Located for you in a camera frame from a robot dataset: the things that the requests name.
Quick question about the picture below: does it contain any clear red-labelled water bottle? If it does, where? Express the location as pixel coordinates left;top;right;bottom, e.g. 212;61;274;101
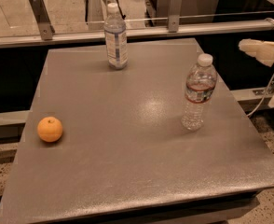
181;53;217;131

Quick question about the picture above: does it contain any upright blue-labelled water bottle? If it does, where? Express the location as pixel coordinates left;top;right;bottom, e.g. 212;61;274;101
104;3;128;69

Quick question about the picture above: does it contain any orange fruit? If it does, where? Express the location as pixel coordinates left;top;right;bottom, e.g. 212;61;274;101
37;117;63;143

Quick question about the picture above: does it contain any horizontal metal rail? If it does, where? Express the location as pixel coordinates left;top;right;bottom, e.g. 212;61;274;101
0;19;274;49

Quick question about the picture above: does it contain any white cable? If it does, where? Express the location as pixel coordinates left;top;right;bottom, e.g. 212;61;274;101
246;17;274;119

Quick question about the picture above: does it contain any right metal rail bracket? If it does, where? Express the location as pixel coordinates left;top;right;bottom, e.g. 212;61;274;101
168;0;182;33

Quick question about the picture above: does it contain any metal rail bracket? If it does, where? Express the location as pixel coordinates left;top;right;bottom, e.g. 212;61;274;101
168;0;182;33
29;0;55;40

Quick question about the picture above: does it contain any left metal rail bracket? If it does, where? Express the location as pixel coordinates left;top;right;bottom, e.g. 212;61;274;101
29;0;55;40

